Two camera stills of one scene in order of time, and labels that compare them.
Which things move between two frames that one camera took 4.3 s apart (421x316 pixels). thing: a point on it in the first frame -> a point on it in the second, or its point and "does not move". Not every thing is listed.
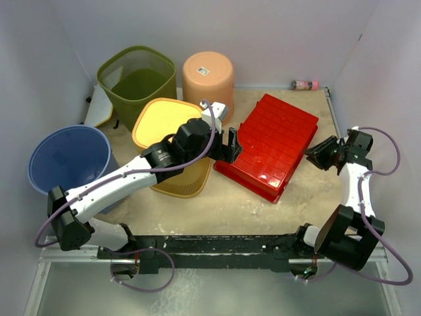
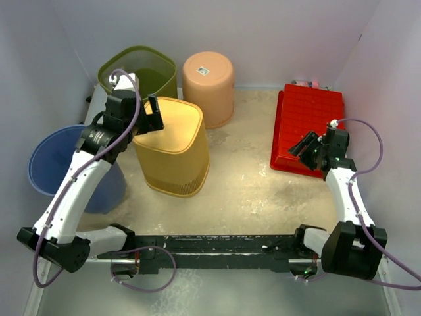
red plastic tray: (273, 138) -> (301, 109)
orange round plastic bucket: (209, 76) does not move
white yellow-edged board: (100, 108) does not move
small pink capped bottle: (304, 85) does not move
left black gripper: (225, 153) -> (152, 122)
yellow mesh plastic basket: (154, 118) does not move
